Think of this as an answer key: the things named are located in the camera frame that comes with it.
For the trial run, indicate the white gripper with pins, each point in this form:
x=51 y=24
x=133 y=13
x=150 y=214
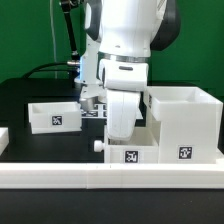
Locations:
x=124 y=82

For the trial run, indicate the white drawer box with knob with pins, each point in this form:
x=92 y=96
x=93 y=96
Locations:
x=142 y=148

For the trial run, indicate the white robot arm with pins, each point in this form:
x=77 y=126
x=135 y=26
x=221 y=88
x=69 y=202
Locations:
x=127 y=31

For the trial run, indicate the white rear drawer box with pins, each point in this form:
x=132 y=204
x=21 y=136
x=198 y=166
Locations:
x=54 y=117

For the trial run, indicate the white block at left edge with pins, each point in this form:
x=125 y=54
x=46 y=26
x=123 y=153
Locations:
x=4 y=139

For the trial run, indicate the white drawer cabinet frame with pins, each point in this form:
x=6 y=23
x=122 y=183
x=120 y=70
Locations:
x=185 y=122

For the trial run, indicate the white front fence rail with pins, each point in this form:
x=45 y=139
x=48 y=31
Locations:
x=102 y=176

